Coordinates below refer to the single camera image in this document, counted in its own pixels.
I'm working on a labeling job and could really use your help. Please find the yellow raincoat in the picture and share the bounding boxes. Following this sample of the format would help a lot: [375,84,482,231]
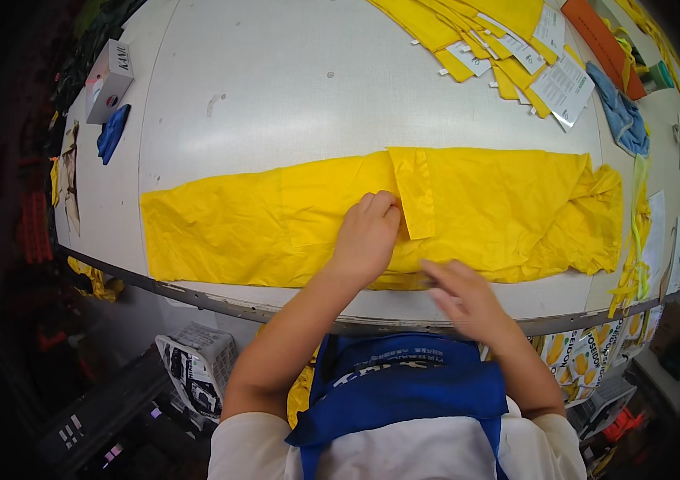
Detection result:
[140,146,624,292]

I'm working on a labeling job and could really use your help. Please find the red crate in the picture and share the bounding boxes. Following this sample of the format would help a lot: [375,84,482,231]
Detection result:
[18,191,54,265]

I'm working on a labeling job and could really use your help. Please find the beige cloth piece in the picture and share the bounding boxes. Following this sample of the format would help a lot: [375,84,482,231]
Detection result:
[60,119,82,237]

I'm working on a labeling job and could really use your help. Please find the yellow-green straps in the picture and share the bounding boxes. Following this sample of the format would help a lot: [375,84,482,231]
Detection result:
[608,154,654,319]

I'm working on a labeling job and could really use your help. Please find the person's right hand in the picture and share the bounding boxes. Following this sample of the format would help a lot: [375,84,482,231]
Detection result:
[420,258,516,344]

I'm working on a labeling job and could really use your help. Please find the white cardboard box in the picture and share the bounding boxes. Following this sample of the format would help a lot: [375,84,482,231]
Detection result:
[84,39,136,126]

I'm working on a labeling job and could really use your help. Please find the heap of white papers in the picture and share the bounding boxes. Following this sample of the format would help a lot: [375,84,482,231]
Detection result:
[642,142,680,296]

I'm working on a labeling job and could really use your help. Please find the yellow fabric bundle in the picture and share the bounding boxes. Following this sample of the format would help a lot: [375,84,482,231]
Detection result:
[286,347,318,429]

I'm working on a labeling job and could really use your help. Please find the stack of yellow printed packets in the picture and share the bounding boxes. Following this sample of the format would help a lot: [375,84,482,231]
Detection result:
[531,305,666,404]

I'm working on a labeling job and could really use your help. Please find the person's left hand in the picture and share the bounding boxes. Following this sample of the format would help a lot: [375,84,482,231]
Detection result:
[330,190,404,289]

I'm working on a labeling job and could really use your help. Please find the pile of folded yellow garments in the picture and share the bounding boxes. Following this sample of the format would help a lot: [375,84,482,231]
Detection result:
[366,0,596,133]

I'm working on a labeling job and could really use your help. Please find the dark blue cloth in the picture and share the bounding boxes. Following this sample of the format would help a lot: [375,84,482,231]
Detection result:
[97,104,132,166]

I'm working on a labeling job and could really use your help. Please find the orange plastic item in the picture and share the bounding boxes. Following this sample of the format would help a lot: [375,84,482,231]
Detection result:
[602,407,642,443]

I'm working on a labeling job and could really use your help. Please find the crumpled yellow cloth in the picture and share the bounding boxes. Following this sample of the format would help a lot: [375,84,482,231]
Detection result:
[66,256,125,303]

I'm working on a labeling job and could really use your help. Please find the green tape roll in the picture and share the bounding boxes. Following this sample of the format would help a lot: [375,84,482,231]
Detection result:
[648,59,675,91]

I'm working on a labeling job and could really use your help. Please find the white plastic basket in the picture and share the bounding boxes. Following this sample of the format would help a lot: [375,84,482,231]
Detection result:
[154,322,239,424]

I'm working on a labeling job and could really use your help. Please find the person's body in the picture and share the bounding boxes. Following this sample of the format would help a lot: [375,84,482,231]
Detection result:
[207,332,588,480]

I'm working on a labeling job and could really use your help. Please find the light blue cloth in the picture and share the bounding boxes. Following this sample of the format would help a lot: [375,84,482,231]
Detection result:
[585,61,652,158]

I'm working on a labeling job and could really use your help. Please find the grey plastic basket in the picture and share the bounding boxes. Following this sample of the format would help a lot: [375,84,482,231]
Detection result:
[567,374,638,440]

